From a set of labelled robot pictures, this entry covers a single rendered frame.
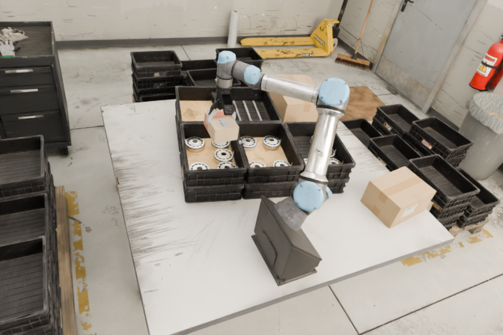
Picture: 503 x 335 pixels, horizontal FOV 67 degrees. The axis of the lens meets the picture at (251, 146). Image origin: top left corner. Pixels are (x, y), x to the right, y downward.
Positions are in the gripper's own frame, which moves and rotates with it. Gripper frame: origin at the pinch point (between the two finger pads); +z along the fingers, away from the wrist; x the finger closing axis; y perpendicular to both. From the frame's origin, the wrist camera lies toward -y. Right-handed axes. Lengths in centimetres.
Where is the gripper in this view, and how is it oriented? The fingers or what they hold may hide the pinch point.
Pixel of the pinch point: (221, 123)
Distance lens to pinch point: 183.9
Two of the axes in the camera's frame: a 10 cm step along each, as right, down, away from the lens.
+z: -1.4, 7.8, 6.1
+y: -3.9, -6.1, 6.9
